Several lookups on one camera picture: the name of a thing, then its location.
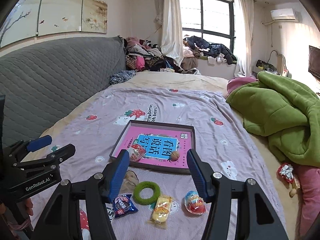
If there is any green blanket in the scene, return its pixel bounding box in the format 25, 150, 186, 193
226, 72, 319, 167

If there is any yellow snack packet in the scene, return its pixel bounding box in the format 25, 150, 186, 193
148, 194, 173, 229

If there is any pink blanket lower right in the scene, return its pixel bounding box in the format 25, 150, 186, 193
296, 165, 319, 236

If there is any red silver wrapper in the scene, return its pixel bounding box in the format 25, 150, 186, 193
277, 163, 294, 184

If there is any grey quilted headboard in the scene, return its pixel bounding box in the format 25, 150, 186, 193
1, 36, 125, 147

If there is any left white curtain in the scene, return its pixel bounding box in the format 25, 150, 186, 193
161, 0, 183, 66

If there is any shallow brown box tray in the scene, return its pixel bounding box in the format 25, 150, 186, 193
109, 119, 196, 175

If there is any window with dark frame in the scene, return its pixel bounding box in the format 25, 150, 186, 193
180, 0, 235, 50

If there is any clothes pile by headboard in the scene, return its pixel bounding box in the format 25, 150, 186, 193
124, 37, 183, 74

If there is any purple strawberry bedsheet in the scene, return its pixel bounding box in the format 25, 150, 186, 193
48, 88, 285, 239

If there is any black yellow tool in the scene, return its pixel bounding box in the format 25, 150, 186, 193
256, 60, 277, 73

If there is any white red snack packet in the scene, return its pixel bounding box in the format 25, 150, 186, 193
127, 144, 146, 161

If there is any white curtain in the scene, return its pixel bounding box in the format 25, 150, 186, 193
234, 0, 254, 77
161, 0, 183, 66

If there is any clothes pile on windowsill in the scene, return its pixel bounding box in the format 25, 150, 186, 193
183, 36, 237, 64

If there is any right white curtain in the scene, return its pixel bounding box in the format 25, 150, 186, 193
234, 0, 254, 77

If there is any wall television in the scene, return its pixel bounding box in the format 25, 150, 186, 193
308, 46, 320, 80

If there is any white air conditioner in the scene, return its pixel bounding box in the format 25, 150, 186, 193
270, 8, 297, 21

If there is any floral wall painting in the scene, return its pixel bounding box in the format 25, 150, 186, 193
1, 0, 107, 47

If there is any blue patterned cloth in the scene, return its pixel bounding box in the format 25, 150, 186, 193
110, 70, 136, 85

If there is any blue cookie packet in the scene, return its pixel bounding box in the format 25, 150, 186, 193
112, 194, 138, 218

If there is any green fuzzy ring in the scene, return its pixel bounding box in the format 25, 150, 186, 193
132, 180, 162, 206

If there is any pink workbook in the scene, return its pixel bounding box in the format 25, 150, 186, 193
114, 126, 193, 169

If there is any pink pillow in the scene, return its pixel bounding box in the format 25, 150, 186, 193
227, 76, 258, 96

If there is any person's left hand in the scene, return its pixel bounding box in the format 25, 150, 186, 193
0, 197, 34, 233

